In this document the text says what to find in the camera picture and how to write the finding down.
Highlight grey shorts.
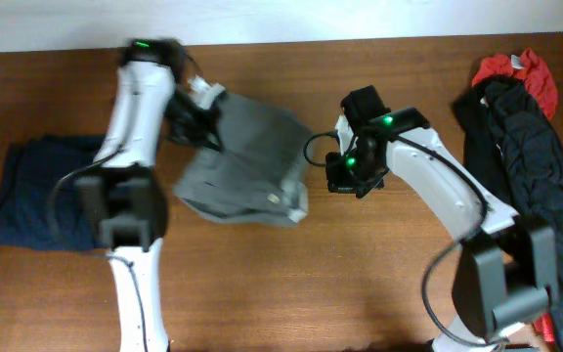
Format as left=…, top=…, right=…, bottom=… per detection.
left=173, top=94, right=313, bottom=227

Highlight navy blue garment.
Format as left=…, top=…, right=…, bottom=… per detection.
left=0, top=135, right=104, bottom=250

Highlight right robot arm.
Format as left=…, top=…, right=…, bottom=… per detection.
left=325, top=86, right=559, bottom=351

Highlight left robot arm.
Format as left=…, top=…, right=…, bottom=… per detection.
left=74, top=38, right=225, bottom=352

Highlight black garment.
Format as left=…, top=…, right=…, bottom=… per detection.
left=451, top=75, right=563, bottom=294

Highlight red garment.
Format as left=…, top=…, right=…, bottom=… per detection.
left=471, top=48, right=559, bottom=120

